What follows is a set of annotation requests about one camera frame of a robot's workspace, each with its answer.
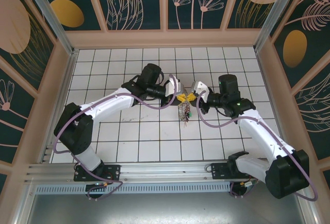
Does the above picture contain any aluminium side rail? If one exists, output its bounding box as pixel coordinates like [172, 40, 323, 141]
[255, 50, 291, 159]
[38, 49, 79, 163]

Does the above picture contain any aluminium mounting rail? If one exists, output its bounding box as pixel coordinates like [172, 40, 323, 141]
[24, 159, 308, 184]

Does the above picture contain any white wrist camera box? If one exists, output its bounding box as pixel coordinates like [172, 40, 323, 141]
[164, 74, 186, 98]
[191, 80, 209, 98]

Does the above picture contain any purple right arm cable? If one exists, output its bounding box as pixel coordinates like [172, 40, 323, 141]
[195, 90, 318, 201]

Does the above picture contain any slotted grey cable duct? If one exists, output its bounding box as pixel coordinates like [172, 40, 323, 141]
[35, 183, 232, 194]

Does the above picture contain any aluminium frame post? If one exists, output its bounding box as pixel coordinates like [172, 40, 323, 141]
[20, 0, 79, 56]
[254, 0, 298, 53]

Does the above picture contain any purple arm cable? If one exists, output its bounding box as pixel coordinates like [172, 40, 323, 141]
[195, 90, 318, 201]
[54, 74, 180, 200]

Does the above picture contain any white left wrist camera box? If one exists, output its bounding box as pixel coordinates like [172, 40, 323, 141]
[164, 74, 186, 98]

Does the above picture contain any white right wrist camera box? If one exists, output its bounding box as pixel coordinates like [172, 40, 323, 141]
[191, 80, 209, 98]

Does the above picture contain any large metal keyring with keys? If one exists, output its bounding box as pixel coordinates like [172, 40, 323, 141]
[177, 99, 193, 128]

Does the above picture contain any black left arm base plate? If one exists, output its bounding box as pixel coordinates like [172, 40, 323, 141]
[74, 164, 122, 182]

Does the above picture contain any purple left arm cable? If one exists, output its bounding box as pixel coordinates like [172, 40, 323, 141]
[54, 74, 180, 200]

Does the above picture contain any grey metal sheet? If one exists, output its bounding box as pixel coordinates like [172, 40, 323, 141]
[24, 192, 306, 224]

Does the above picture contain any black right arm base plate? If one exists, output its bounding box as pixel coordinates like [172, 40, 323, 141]
[210, 162, 250, 181]

